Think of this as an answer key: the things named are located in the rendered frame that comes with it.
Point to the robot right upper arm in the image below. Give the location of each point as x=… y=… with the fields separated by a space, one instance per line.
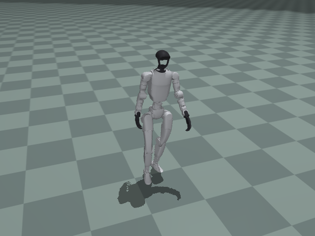
x=145 y=77

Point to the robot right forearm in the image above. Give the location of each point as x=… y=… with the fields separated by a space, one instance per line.
x=139 y=104

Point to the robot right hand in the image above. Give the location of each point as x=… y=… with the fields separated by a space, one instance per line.
x=137 y=120

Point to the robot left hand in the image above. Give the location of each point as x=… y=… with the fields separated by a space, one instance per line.
x=187 y=120

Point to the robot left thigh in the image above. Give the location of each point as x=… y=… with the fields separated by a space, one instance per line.
x=166 y=127

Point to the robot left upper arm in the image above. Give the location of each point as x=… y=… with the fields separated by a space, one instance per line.
x=176 y=85

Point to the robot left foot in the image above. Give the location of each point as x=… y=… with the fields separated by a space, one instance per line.
x=157 y=167

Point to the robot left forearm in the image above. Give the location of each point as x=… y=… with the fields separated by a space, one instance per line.
x=182 y=105

